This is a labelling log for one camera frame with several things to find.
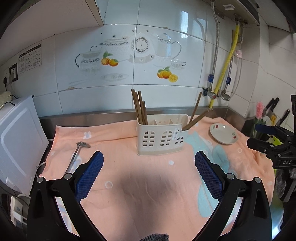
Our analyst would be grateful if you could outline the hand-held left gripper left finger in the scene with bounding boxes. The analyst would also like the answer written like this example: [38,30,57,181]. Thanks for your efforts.
[27,151,107,241]

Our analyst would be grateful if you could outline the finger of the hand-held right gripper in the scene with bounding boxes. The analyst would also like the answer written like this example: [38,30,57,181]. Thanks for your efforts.
[255,123,286,139]
[246,138,281,156]

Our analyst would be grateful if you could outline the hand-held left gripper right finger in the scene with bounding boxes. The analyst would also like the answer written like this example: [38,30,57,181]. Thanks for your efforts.
[192,151,273,241]

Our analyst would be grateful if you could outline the cream plastic utensil holder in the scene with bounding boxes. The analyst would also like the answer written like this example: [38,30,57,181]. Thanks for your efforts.
[136,113,189,156]

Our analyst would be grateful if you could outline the green glass jar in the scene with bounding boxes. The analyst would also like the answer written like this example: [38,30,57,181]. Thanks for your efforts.
[253,117,267,140]

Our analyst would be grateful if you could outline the pink bottle brush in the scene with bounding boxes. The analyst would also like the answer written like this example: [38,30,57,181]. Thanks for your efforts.
[255,101,265,120]

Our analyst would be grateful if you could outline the long metal spoon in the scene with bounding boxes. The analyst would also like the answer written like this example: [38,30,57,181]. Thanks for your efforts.
[64,141,91,174]

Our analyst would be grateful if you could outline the small cherry print plate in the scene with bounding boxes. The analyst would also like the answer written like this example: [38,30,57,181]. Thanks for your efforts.
[209,123,238,145]

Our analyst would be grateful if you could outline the peach printed towel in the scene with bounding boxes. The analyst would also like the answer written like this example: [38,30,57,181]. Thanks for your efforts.
[43,117,277,241]

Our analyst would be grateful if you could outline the white microwave oven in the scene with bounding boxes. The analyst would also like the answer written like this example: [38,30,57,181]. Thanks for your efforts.
[0,95,49,190]

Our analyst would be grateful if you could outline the white power strip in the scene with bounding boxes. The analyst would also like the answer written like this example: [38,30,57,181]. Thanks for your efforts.
[10,196,29,226]

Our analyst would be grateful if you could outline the black handled kitchen knife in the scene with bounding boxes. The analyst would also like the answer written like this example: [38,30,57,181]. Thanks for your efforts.
[264,97,280,117]
[279,108,291,127]

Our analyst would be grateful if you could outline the thin white hose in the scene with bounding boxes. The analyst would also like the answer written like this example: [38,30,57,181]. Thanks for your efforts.
[231,45,244,93]

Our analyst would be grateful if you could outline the corrugated metal hose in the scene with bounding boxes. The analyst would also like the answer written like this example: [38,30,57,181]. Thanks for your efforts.
[209,1,221,90]
[223,42,233,93]

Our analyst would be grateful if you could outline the yellow gas hose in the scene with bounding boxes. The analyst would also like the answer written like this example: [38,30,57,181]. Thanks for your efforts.
[209,24,241,109]

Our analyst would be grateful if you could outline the wall water heater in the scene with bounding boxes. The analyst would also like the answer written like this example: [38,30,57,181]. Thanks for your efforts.
[211,0,260,25]

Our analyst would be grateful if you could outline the black wall switch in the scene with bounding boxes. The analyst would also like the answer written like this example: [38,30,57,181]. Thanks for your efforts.
[9,63,18,82]

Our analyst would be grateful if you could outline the wall notice stickers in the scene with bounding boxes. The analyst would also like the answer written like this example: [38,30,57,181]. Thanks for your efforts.
[18,44,43,75]

